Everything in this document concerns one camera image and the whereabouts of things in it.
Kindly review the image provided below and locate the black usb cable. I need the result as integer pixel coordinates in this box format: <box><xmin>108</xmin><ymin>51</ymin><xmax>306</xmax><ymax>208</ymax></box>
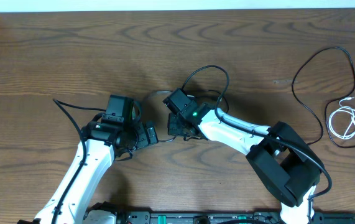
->
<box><xmin>290</xmin><ymin>46</ymin><xmax>355</xmax><ymax>149</ymax></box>

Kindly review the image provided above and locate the white usb cable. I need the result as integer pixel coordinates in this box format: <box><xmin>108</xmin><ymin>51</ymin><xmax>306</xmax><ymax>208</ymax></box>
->
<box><xmin>328</xmin><ymin>96</ymin><xmax>355</xmax><ymax>140</ymax></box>

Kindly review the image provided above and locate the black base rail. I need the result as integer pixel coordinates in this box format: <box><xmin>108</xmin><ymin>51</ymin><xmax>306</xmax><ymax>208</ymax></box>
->
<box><xmin>83</xmin><ymin>202</ymin><xmax>355</xmax><ymax>224</ymax></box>

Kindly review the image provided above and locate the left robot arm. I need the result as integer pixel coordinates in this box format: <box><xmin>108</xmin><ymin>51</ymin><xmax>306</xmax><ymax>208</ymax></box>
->
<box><xmin>32</xmin><ymin>95</ymin><xmax>159</xmax><ymax>224</ymax></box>

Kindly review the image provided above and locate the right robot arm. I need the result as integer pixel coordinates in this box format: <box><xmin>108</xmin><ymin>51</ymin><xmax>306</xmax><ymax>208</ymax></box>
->
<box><xmin>163</xmin><ymin>88</ymin><xmax>324</xmax><ymax>223</ymax></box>

